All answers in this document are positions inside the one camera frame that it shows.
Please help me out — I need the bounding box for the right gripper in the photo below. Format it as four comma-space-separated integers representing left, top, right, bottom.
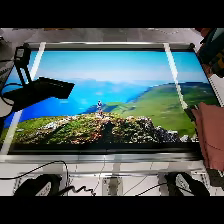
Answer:
183, 104, 198, 123

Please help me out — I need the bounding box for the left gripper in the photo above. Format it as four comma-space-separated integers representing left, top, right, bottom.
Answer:
2, 76, 76, 113

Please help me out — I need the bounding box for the pink garment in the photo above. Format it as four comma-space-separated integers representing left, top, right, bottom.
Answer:
191, 101, 224, 173

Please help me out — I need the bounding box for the heap of clothes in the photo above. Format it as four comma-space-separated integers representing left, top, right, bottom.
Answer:
195, 27, 224, 78

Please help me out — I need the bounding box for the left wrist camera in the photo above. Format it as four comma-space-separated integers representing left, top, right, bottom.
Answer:
13, 44, 34, 85

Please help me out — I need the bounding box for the black cable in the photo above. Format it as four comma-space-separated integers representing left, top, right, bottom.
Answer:
134, 181, 194, 197
0, 160, 71, 197
57, 184, 98, 197

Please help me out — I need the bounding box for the silver frame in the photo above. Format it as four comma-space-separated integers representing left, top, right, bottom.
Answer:
0, 152, 224, 197

